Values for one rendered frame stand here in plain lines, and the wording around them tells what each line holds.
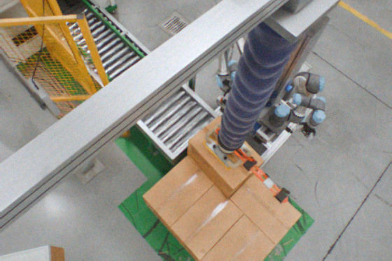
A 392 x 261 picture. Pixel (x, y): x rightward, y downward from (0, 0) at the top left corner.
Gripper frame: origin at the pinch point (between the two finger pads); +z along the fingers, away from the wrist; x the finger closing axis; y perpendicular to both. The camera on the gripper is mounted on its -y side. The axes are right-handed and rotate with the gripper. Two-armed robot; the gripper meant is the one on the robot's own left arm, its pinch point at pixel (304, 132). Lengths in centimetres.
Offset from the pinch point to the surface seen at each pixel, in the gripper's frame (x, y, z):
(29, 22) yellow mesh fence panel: -177, 95, -57
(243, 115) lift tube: -35, 43, -45
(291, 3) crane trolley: -36, 41, -140
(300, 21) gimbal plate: -29, 42, -135
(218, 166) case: -35, 49, 58
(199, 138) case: -66, 41, 58
